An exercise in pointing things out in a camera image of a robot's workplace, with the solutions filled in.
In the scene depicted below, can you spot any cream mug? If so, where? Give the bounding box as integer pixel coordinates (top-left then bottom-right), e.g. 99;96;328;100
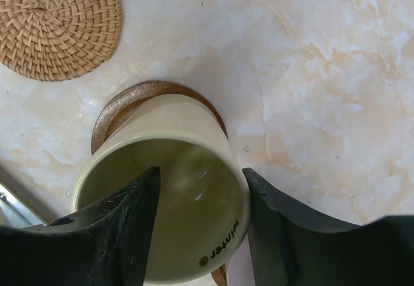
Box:
72;94;250;285

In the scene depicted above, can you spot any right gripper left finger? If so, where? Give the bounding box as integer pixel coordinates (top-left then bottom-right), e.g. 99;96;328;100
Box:
1;167;160;285

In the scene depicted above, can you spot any woven coaster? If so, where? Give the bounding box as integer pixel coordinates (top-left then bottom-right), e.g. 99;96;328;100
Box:
1;0;122;82

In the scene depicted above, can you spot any wooden coaster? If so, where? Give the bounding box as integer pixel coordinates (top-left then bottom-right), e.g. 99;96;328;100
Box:
211;265;228;286
91;80;228;153

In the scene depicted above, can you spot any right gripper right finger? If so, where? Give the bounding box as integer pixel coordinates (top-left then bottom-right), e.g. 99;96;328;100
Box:
243;168;413;285

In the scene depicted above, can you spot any steel tray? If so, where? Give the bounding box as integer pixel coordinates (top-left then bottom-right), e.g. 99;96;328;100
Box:
1;166;46;228

